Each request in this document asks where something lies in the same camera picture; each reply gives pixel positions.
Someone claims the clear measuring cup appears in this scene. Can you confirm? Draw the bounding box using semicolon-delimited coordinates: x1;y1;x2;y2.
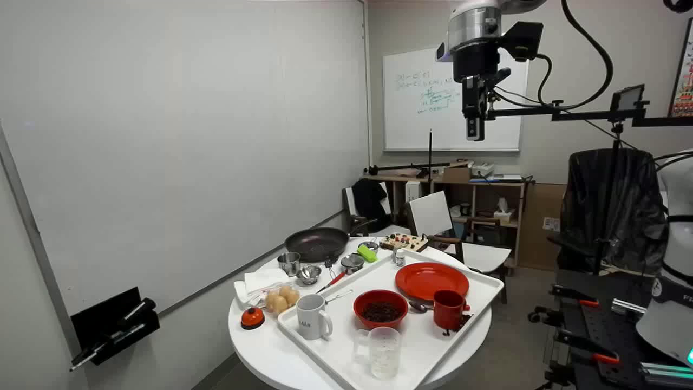
352;325;405;382

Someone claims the framed wall poster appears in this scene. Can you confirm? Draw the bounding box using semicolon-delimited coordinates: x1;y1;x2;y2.
668;16;693;118

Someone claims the white plastic tray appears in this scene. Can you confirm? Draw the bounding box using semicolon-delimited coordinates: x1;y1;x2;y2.
275;247;506;390

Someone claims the black office chair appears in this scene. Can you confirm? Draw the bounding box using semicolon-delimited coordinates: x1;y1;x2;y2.
555;147;669;280

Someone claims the red bowl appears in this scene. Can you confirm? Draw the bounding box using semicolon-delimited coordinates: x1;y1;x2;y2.
352;287;411;334

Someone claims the black frying pan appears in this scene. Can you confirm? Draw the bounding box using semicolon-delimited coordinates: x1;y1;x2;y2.
281;224;353;267

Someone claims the white napkin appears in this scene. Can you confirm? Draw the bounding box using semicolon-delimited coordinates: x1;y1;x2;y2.
231;267;298;304

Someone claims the red mug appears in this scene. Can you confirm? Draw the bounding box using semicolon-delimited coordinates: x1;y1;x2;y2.
431;287;473;335

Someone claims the wooden shelf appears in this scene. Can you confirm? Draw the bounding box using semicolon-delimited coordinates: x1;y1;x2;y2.
382;170;528;269

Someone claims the small cardboard box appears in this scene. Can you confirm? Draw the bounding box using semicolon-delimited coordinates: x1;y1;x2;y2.
440;165;473;184

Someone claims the small steel bowl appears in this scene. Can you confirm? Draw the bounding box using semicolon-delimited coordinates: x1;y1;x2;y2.
295;264;326;286

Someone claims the tissue box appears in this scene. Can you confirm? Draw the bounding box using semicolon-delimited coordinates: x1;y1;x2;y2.
491;196;515;224

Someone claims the red plate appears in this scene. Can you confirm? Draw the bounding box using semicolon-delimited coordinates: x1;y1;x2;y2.
392;259;473;304

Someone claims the bag of round rolls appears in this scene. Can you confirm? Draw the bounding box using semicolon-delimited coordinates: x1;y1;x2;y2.
261;282;301;317

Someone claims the whiteboard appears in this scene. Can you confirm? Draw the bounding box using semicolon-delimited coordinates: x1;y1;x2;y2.
382;44;531;156

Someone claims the white mug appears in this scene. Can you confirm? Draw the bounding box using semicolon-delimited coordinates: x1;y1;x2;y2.
295;291;336;341

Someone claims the large cardboard box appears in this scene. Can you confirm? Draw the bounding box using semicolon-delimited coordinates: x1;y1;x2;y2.
518;180;569;272

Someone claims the black tripod pole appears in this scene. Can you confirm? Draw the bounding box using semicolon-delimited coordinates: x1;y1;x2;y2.
362;127;473;196

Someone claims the white chair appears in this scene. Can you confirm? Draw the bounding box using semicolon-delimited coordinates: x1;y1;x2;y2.
408;190;513;274

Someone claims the red handled spatula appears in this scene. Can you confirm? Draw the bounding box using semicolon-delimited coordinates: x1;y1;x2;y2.
316;252;366;294

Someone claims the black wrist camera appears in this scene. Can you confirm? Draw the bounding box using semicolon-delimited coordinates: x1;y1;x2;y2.
503;18;546;63

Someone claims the black camera boom stand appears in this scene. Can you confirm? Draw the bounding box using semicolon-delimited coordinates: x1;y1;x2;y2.
483;81;693;277

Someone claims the black jacket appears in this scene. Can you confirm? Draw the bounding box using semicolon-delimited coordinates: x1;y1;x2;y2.
352;178;396;234

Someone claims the steel cup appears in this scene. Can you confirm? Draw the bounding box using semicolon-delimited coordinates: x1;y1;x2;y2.
278;249;301;277

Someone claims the orange call bell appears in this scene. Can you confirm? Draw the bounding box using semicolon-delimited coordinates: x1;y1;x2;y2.
239;304;266;332

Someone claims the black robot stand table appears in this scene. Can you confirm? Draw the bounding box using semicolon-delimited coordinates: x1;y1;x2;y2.
526;269;693;390

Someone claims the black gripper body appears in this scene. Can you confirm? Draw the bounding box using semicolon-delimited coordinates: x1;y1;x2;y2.
452;42;513;99

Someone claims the wooden puzzle board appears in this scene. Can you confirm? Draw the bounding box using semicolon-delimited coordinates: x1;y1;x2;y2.
376;232;431;256

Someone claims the red handled clamp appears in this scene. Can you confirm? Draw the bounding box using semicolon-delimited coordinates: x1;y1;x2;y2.
550;286;602;309
572;346;623;367

